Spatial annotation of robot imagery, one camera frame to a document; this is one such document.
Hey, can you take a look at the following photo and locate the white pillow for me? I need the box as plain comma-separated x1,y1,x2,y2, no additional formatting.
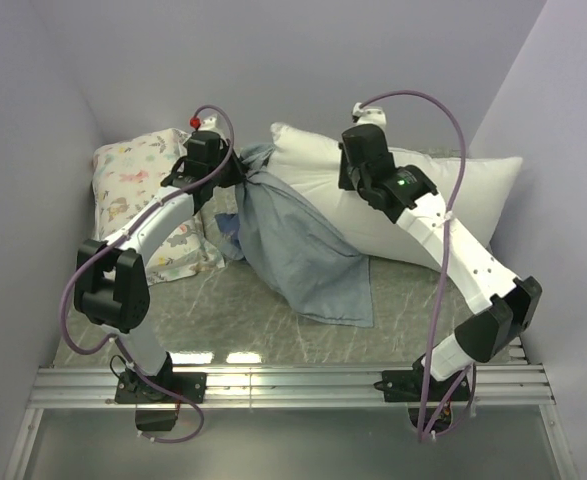
267,123,523,270

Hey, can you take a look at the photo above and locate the blue fish-print pillowcase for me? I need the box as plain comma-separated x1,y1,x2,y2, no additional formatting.
215,144,374,328

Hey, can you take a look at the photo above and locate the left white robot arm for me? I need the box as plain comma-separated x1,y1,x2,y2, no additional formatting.
61,128,244,402

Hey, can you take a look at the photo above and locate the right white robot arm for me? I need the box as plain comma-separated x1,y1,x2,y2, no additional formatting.
339,124,542,400

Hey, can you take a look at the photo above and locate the floral print pillow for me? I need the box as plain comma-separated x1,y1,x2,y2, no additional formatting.
92,128,225,285

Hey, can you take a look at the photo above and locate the black control box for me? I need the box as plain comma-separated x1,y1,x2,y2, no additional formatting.
134,409,178,433

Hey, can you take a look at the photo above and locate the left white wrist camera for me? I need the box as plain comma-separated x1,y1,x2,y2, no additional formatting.
189,114,224,137

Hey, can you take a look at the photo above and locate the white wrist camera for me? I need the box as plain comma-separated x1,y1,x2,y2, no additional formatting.
352,102,387,130
189,114,224,137

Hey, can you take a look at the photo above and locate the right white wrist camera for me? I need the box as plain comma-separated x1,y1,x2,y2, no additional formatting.
352,102,387,130

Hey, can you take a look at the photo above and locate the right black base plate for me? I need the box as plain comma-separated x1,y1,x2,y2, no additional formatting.
381,368,474,404

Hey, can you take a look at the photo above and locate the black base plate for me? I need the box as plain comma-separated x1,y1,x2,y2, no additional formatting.
381,368,474,404
114,370,207,405

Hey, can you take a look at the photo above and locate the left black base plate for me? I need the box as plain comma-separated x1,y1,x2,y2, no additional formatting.
114,370,207,405

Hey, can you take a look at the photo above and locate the aluminium mounting rail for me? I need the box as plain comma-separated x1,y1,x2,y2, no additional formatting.
27,365,555,409

